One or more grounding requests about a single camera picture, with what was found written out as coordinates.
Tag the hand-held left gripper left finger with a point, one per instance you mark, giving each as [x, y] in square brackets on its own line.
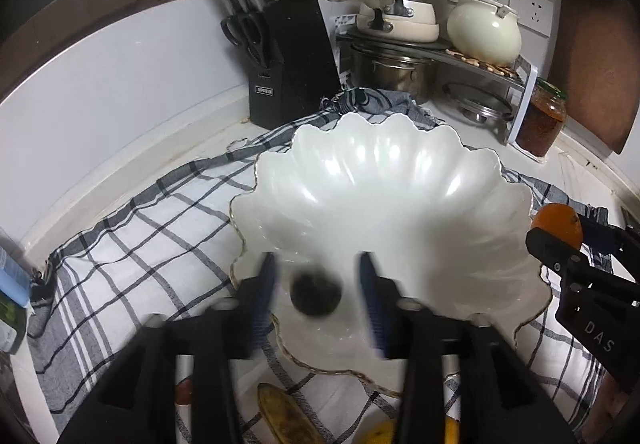
[265, 296]

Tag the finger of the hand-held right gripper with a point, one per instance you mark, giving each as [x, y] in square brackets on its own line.
[605, 234]
[547, 244]

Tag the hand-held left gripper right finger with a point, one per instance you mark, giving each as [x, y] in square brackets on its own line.
[372, 304]

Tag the orange tangerine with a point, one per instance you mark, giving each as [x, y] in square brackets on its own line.
[555, 220]

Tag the dark blueberry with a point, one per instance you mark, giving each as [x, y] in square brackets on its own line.
[316, 294]

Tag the brown spotted banana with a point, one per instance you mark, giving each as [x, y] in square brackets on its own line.
[285, 416]

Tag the white scalloped bowl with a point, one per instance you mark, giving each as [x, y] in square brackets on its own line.
[400, 184]

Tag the yellow lemon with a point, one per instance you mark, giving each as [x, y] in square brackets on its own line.
[380, 434]

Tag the glass jar of red sauce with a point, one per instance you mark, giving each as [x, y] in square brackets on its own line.
[540, 121]

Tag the black white checked cloth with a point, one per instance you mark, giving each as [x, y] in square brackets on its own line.
[150, 234]

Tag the grey kitchen shelf rack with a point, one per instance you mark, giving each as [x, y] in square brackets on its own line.
[520, 114]

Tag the glass pot lid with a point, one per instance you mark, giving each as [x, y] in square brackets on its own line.
[477, 101]

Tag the beaded wooden trivet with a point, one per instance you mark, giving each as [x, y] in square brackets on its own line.
[492, 68]

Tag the brown cutting board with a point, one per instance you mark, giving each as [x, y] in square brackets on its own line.
[595, 49]

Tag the cream casserole pot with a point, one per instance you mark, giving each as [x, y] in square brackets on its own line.
[482, 31]

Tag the steel stockpot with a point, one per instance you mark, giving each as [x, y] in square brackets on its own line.
[390, 74]

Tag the black knife block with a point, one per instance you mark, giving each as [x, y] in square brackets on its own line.
[295, 64]

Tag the blue capped bottle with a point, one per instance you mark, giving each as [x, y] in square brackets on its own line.
[10, 284]

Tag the cream frying pan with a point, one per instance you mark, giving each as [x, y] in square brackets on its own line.
[400, 31]

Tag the white patterned packet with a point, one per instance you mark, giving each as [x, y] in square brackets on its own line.
[345, 24]

